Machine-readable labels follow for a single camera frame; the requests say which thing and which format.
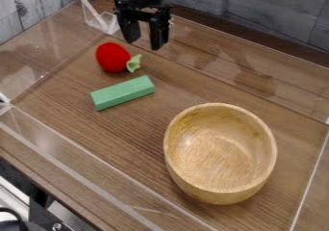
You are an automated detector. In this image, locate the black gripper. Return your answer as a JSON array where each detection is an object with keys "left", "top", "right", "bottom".
[{"left": 115, "top": 0, "right": 171, "bottom": 50}]

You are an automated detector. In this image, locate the red plush fruit green stem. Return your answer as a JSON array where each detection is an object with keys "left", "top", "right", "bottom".
[{"left": 95, "top": 42, "right": 142, "bottom": 73}]

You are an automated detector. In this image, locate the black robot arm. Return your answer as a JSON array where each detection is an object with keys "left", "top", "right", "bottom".
[{"left": 114, "top": 0, "right": 171, "bottom": 50}]

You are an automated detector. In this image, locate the green rectangular block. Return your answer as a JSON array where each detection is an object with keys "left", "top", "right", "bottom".
[{"left": 90, "top": 75, "right": 154, "bottom": 111}]

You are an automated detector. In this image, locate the light wooden bowl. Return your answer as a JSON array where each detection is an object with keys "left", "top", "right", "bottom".
[{"left": 163, "top": 103, "right": 278, "bottom": 205}]

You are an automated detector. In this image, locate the clear acrylic tray enclosure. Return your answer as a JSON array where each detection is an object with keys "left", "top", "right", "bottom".
[{"left": 0, "top": 4, "right": 329, "bottom": 231}]

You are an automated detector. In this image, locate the black bracket bottom left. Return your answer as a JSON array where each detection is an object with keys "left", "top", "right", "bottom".
[{"left": 27, "top": 199, "right": 73, "bottom": 231}]

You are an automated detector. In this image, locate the black cable bottom left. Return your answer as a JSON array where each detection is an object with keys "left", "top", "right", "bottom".
[{"left": 0, "top": 206, "right": 31, "bottom": 231}]

